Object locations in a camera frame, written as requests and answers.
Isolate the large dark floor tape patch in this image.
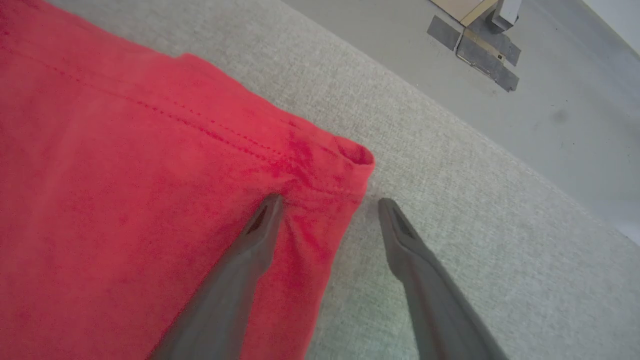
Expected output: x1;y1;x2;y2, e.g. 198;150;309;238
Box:
456;15;522;93

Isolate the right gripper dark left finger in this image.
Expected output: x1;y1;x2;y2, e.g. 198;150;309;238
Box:
147;193;286;360

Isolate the small dark floor tape patch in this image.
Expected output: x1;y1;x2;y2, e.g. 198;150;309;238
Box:
426;15;463;52

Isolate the red white basketball jersey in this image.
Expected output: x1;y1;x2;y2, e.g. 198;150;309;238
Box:
0;0;376;360

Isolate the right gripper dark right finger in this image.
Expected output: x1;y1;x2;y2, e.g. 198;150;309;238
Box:
377;197;511;360

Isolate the grey fabric sofa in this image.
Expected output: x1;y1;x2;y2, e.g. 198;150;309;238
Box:
45;0;640;360

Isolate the white table leg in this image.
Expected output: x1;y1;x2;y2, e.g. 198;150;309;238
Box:
487;0;523;32

